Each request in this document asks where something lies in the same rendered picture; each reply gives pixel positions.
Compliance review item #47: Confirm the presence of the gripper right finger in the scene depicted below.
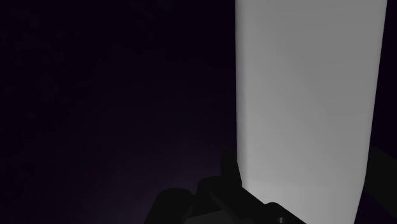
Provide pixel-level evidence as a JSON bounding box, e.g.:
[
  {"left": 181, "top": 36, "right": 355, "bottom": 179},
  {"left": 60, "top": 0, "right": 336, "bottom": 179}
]
[{"left": 363, "top": 144, "right": 397, "bottom": 218}]

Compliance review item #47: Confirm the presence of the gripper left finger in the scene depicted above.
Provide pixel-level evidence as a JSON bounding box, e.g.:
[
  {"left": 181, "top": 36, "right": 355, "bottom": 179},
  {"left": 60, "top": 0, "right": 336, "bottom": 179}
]
[{"left": 143, "top": 150, "right": 267, "bottom": 224}]

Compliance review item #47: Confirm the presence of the white tall box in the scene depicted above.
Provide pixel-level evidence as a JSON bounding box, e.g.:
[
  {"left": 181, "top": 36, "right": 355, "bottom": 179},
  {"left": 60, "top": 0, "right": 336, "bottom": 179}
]
[{"left": 234, "top": 0, "right": 388, "bottom": 224}]

